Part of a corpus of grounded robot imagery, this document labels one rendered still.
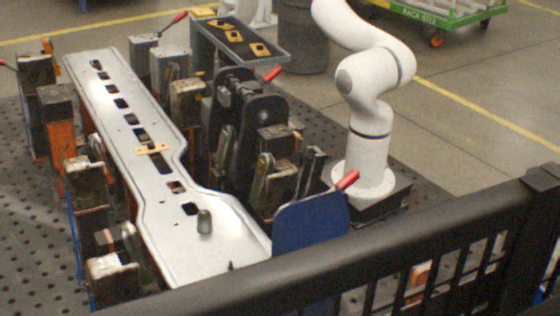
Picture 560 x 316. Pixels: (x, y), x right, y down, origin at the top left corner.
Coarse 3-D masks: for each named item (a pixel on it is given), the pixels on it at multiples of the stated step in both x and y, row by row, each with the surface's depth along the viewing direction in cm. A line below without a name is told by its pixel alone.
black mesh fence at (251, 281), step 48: (480, 192) 38; (528, 192) 38; (336, 240) 33; (384, 240) 33; (432, 240) 34; (192, 288) 29; (240, 288) 29; (288, 288) 30; (336, 288) 32; (432, 288) 39; (528, 288) 44
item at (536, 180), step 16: (528, 176) 39; (544, 176) 39; (544, 192) 38; (544, 208) 39; (528, 224) 39; (544, 224) 40; (528, 240) 40; (528, 256) 41; (512, 272) 41; (528, 272) 42; (512, 288) 42; (512, 304) 44; (544, 304) 46
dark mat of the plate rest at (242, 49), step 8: (232, 16) 184; (200, 24) 176; (208, 24) 176; (232, 24) 177; (240, 24) 178; (216, 32) 171; (224, 32) 171; (240, 32) 172; (248, 32) 172; (224, 40) 166; (248, 40) 167; (256, 40) 167; (264, 40) 167; (232, 48) 161; (240, 48) 161; (248, 48) 161; (272, 48) 162; (240, 56) 156; (248, 56) 157; (256, 56) 157; (264, 56) 157; (272, 56) 157
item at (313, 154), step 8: (296, 152) 106; (312, 152) 107; (320, 152) 106; (296, 160) 105; (304, 160) 104; (312, 160) 106; (320, 160) 106; (304, 168) 109; (312, 168) 106; (320, 168) 107; (304, 176) 110; (312, 176) 107; (320, 176) 108; (304, 184) 110; (312, 184) 108; (296, 192) 111; (304, 192) 110; (312, 192) 109
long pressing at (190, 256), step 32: (64, 64) 187; (96, 96) 168; (128, 96) 169; (128, 128) 153; (160, 128) 154; (128, 160) 140; (160, 192) 130; (192, 192) 130; (160, 224) 120; (192, 224) 121; (224, 224) 121; (256, 224) 121; (160, 256) 112; (192, 256) 113; (224, 256) 113; (256, 256) 114
